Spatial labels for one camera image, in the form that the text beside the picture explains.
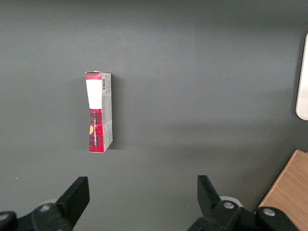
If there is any wooden drawer cabinet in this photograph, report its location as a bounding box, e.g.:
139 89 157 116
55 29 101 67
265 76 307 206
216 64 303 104
254 149 308 231

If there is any cream plastic tray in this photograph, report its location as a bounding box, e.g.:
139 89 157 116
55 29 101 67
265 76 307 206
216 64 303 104
295 32 308 120

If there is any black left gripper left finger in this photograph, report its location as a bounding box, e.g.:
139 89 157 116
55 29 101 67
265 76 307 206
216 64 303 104
0 176 90 231

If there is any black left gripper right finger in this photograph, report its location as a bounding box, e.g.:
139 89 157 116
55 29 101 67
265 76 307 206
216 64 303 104
187 175 299 231

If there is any red plaid cardboard box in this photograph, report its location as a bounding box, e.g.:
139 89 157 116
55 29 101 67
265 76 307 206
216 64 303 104
85 70 114 154

